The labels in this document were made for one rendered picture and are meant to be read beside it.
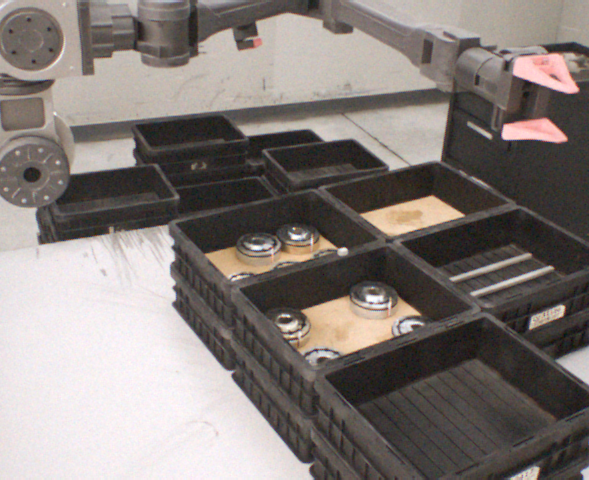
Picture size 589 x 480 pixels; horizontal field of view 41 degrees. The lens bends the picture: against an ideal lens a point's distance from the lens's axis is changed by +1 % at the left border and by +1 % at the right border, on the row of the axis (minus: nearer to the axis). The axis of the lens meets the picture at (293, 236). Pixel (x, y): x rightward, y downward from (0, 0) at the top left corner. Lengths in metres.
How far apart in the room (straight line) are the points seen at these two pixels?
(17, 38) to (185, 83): 3.51
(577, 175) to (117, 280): 2.00
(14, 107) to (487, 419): 1.02
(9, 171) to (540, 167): 2.18
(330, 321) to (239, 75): 3.28
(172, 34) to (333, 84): 3.86
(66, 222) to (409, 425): 1.49
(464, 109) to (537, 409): 2.00
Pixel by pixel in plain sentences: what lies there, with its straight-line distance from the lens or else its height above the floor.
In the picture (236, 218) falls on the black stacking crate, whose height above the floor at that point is 0.90.
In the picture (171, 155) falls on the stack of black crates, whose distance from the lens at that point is 3.03.
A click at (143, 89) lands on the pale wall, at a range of 4.65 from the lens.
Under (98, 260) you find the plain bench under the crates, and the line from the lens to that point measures 2.11.
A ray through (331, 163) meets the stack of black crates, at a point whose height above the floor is 0.50.
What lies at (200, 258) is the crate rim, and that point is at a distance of 1.65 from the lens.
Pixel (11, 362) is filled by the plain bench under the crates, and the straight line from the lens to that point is 1.80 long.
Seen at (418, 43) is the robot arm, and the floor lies 1.46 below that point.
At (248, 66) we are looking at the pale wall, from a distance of 4.80.
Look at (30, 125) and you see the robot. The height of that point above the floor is 1.21.
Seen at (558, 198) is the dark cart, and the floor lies 0.41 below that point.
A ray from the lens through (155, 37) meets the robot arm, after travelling 1.25.
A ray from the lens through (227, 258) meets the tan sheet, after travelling 1.85.
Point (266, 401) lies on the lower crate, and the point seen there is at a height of 0.74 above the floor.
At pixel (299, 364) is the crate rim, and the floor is 0.92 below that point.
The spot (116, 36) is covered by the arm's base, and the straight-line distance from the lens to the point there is 1.26.
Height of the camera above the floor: 1.78
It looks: 29 degrees down
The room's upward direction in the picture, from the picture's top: 3 degrees clockwise
